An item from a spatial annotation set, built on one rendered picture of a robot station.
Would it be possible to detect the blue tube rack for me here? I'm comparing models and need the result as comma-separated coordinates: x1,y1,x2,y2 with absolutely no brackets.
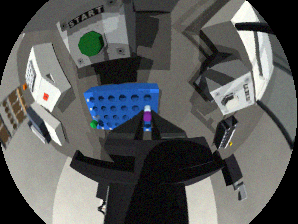
83,83,159,130

